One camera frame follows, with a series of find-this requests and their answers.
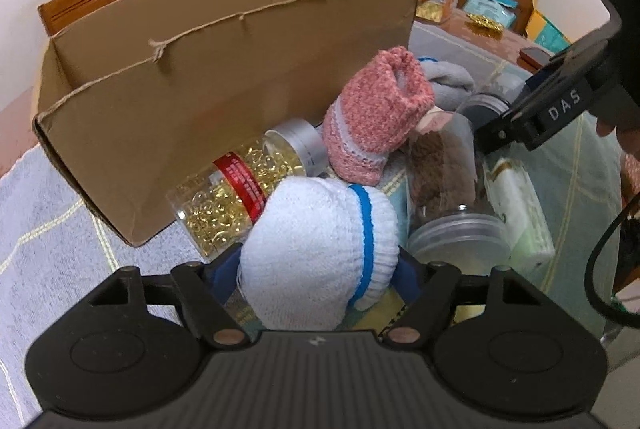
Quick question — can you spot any jar of gold capsules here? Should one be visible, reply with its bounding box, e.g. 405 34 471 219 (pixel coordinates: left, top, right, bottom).
166 118 327 260

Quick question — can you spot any teal packet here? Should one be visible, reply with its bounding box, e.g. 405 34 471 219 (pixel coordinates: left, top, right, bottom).
462 0 519 28

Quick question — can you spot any green yellow packet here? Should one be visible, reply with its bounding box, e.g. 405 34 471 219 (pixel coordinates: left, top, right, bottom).
525 8 572 55

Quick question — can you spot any white sock with blue stripe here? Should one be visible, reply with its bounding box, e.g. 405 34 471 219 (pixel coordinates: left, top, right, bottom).
238 176 401 331
416 56 476 111

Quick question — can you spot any black cable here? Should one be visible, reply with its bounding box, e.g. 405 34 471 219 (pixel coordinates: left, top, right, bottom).
584 194 640 326

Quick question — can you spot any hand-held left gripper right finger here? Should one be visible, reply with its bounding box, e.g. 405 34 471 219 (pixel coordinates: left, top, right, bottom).
384 249 543 350

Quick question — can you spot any red phone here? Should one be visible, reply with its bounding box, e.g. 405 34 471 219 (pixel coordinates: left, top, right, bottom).
518 46 554 73

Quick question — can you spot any clear jar with brown contents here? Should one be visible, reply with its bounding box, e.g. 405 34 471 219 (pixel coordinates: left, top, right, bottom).
405 113 512 275

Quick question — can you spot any green tissue pack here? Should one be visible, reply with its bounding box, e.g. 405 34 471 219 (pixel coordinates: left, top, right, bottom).
481 158 557 268

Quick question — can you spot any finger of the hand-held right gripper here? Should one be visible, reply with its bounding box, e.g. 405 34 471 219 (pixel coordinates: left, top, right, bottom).
474 26 623 155

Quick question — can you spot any person's right hand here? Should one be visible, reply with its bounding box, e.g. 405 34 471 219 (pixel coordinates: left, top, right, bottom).
595 112 623 139

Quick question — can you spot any gold ornament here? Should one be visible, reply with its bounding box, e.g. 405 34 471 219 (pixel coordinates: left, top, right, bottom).
465 14 504 36

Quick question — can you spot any blue grey checked blanket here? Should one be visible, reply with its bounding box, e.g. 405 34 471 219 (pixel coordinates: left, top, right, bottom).
0 22 626 360

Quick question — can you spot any pink knit sock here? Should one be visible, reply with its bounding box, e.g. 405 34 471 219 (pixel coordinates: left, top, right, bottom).
321 46 436 186

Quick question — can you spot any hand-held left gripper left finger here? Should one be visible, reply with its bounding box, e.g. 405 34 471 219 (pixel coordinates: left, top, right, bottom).
90 245 246 350

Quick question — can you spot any brown cardboard box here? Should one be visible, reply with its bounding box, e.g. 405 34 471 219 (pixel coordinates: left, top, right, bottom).
31 0 421 248

